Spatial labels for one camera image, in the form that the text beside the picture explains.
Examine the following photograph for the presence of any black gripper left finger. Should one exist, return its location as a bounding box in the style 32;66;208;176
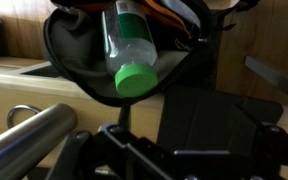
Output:
45;131;95;180

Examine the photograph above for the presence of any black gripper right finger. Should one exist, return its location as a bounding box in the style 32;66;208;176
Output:
237;104;288;180

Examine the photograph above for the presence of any clear container with green lid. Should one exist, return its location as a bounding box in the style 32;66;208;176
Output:
102;0;158;97

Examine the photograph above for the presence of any stainless steel tumbler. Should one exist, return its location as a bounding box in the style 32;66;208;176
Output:
0;104;77;180

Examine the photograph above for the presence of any black table mat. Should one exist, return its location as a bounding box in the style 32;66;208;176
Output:
157;86;283;156

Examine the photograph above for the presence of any black backpack with blue straps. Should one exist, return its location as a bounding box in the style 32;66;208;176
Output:
43;0;262;108

